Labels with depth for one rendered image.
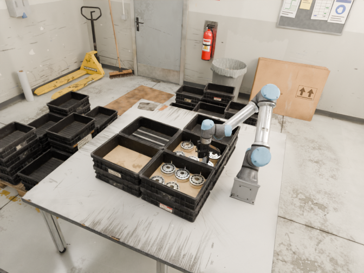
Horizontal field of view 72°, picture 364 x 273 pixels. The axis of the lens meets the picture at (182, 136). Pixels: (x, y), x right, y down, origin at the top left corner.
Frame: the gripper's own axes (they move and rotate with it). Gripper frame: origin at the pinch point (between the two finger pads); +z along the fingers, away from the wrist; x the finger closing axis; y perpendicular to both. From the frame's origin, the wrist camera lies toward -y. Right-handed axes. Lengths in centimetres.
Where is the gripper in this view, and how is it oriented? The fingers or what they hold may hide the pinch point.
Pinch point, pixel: (205, 163)
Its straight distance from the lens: 181.7
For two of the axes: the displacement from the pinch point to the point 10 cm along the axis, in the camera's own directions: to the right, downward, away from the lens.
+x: 2.3, 5.8, -7.8
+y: -9.7, 0.9, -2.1
